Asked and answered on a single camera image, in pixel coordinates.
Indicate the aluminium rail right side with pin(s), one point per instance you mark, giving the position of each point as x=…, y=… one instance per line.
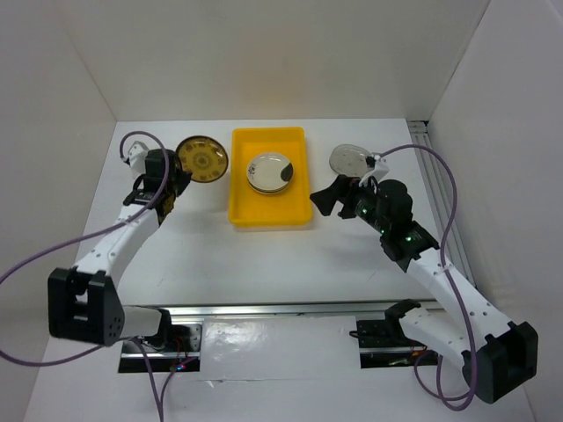
x=438, y=186

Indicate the cream plate black brushstroke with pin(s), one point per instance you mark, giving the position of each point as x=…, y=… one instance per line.
x=269, y=171

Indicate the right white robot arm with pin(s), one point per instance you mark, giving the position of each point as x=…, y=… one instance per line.
x=494, y=354

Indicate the yellow patterned plate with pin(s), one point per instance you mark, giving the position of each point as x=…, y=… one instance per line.
x=203, y=157
x=268, y=192

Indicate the yellow plastic bin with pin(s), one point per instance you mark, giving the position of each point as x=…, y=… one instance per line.
x=289, y=207

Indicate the clear grey plastic plate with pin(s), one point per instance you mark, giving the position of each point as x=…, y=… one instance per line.
x=349, y=160

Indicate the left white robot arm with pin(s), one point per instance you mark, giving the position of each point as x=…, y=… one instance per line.
x=83, y=303

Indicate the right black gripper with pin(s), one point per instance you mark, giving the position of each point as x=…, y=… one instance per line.
x=343, y=189

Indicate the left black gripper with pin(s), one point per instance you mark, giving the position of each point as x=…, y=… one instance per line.
x=184, y=178

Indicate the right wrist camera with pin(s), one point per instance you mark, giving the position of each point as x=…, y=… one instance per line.
x=377, y=168

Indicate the white front cover board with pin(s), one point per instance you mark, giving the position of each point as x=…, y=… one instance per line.
x=279, y=348

